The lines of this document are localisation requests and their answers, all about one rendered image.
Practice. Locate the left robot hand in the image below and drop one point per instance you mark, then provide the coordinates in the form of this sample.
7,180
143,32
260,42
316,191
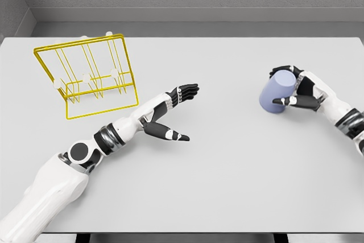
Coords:
159,109

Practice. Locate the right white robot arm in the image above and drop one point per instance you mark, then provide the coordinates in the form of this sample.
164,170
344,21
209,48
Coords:
347,116

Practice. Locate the lavender blue cup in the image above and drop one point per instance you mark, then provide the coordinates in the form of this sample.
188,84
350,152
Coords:
276,92

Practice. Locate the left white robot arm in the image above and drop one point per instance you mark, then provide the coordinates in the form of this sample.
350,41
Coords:
85,154

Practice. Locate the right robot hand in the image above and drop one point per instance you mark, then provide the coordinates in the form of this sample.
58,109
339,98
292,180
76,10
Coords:
308,89

